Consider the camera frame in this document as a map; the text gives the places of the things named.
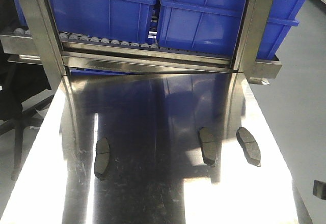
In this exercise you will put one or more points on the stainless steel roller rack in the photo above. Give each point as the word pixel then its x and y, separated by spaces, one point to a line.
pixel 44 46

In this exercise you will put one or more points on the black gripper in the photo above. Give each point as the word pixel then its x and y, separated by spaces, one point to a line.
pixel 319 189

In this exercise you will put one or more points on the left blue plastic bin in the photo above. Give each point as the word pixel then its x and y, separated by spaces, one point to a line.
pixel 123 20

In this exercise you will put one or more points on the brake pad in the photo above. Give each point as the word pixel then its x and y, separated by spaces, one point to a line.
pixel 208 145
pixel 102 158
pixel 249 146

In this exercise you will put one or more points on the blue plastic bin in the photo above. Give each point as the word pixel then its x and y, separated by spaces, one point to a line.
pixel 212 26
pixel 123 20

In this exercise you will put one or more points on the right blue plastic bin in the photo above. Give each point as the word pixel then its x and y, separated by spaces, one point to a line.
pixel 212 26

